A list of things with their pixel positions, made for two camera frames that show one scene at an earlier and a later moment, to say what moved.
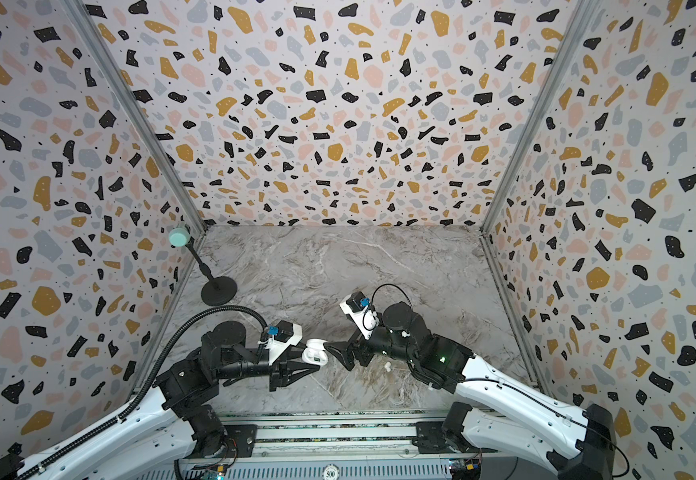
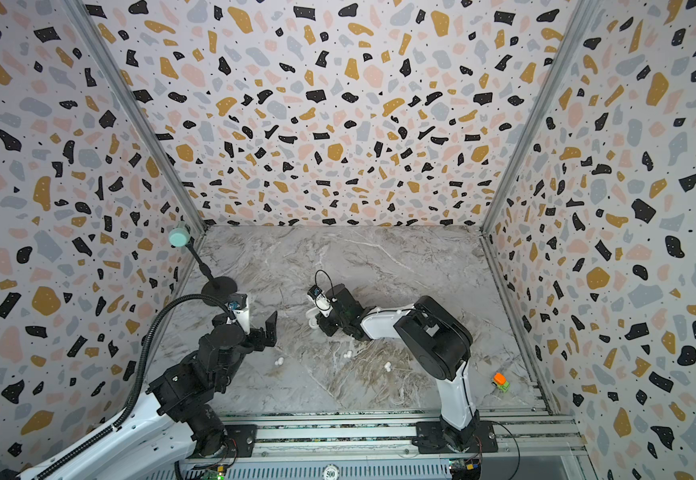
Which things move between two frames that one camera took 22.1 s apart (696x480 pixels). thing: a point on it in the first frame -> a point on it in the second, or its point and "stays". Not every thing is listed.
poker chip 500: x=331 y=472 stays
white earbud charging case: x=315 y=352 -> x=311 y=314
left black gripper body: x=248 y=369 -> x=259 y=339
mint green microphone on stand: x=217 y=290 stays
